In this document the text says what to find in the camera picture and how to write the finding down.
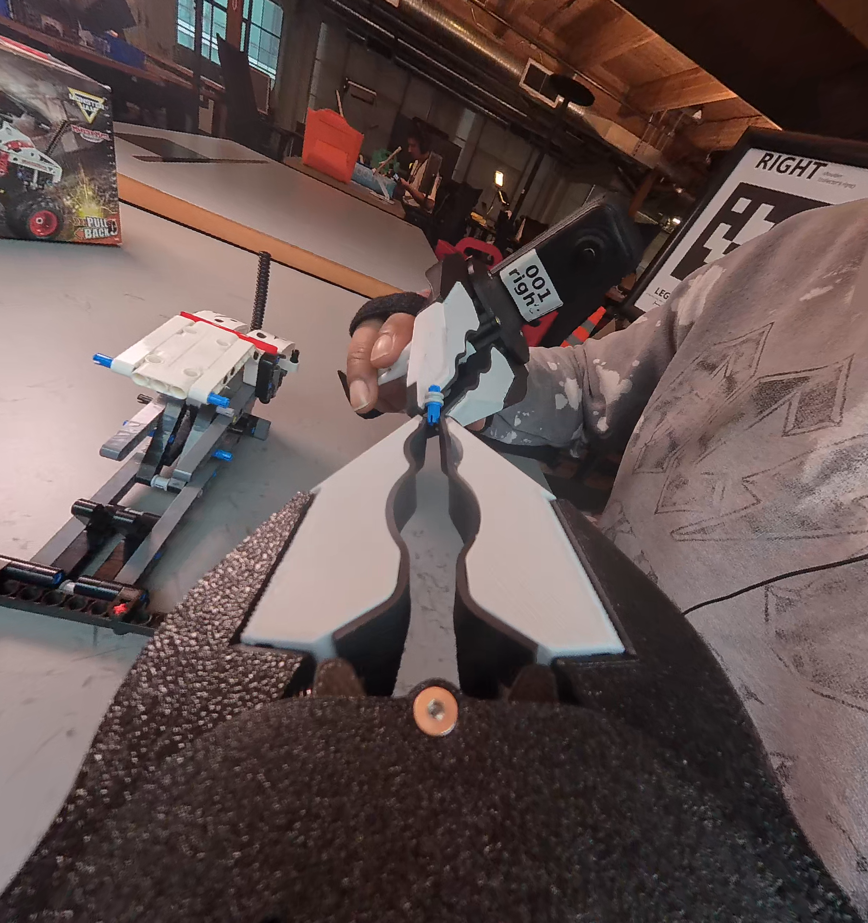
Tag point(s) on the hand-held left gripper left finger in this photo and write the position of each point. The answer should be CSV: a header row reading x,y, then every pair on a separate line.
x,y
326,570

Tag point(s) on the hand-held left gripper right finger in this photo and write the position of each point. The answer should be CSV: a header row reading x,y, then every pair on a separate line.
x,y
542,570

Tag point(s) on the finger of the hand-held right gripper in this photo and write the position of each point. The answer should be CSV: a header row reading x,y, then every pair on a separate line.
x,y
488,396
441,339

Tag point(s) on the blue toy pin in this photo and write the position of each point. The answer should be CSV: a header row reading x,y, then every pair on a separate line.
x,y
433,411

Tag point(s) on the white black toy truck chassis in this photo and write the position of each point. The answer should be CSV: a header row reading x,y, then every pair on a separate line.
x,y
182,360

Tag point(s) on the person's right forearm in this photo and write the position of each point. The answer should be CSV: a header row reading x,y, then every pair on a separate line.
x,y
592,382

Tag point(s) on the grey desk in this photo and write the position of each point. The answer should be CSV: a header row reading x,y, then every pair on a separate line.
x,y
45,685

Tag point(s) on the person's right hand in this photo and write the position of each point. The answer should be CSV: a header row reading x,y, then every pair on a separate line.
x,y
376,360

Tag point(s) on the red chair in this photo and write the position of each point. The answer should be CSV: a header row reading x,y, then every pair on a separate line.
x,y
477,252

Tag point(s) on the wood-edged grey table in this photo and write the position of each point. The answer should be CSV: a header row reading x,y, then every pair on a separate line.
x,y
275,202

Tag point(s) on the framed marker tag sign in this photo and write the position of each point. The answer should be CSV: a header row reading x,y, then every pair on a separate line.
x,y
787,169

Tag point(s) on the orange crate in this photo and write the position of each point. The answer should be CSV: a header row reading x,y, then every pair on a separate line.
x,y
331,148

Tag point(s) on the window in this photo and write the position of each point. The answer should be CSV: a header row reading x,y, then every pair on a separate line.
x,y
232,32

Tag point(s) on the printed toy truck box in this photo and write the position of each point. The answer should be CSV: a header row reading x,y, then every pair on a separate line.
x,y
37,144

